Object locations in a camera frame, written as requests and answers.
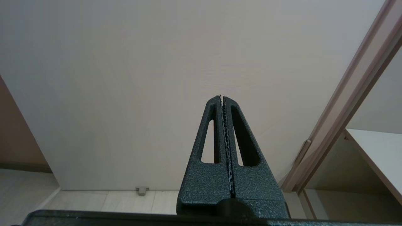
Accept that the white room door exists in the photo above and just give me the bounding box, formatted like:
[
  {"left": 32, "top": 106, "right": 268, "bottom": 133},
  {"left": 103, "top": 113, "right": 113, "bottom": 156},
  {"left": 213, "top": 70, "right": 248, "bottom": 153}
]
[{"left": 0, "top": 0, "right": 387, "bottom": 191}]

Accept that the dark skirting board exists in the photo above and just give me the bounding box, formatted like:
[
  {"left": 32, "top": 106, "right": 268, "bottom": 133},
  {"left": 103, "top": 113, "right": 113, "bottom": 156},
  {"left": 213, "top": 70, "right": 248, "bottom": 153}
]
[{"left": 0, "top": 162, "right": 53, "bottom": 174}]

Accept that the white shelf board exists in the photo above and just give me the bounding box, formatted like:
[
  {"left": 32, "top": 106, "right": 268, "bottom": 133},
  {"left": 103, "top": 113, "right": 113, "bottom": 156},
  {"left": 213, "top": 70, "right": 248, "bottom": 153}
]
[{"left": 344, "top": 128, "right": 402, "bottom": 206}]

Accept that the metal frame hinge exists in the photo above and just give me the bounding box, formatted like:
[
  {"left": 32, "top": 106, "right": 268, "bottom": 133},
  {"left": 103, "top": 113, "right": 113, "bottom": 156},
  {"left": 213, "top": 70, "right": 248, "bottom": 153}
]
[{"left": 293, "top": 139, "right": 312, "bottom": 168}]

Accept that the taupe side doorway frame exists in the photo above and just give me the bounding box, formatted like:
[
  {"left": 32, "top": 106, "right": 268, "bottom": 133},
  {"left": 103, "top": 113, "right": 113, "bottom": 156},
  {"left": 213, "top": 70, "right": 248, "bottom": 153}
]
[{"left": 281, "top": 0, "right": 402, "bottom": 193}]

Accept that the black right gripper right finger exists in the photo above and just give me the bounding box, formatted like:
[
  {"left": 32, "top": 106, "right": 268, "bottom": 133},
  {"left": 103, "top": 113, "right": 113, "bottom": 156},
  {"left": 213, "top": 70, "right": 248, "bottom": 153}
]
[{"left": 223, "top": 96, "right": 288, "bottom": 218}]

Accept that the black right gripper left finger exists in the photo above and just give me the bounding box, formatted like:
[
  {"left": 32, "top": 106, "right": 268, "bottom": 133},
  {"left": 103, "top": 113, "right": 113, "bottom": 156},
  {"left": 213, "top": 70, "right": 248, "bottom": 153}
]
[{"left": 176, "top": 95, "right": 233, "bottom": 216}]

